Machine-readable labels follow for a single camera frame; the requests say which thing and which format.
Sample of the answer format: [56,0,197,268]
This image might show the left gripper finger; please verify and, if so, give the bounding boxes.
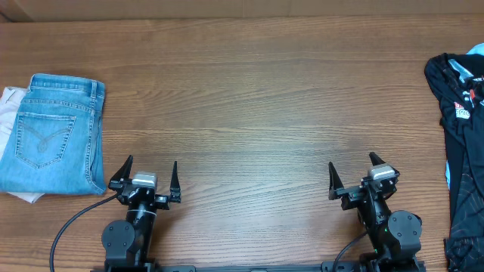
[169,161,181,193]
[110,155,133,182]

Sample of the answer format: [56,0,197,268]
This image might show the black orange patterned jersey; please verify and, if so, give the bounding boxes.
[424,54,483,271]

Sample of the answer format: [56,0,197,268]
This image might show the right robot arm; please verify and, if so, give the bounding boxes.
[328,152,426,271]

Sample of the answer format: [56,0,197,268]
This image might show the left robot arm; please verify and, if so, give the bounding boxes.
[101,156,182,271]

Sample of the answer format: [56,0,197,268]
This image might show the folded blue denim jeans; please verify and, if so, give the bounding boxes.
[1,73,106,195]

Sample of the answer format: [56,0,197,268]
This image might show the folded white garment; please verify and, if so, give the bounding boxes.
[1,87,43,203]

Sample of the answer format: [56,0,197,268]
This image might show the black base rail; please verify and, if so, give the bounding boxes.
[91,261,427,272]

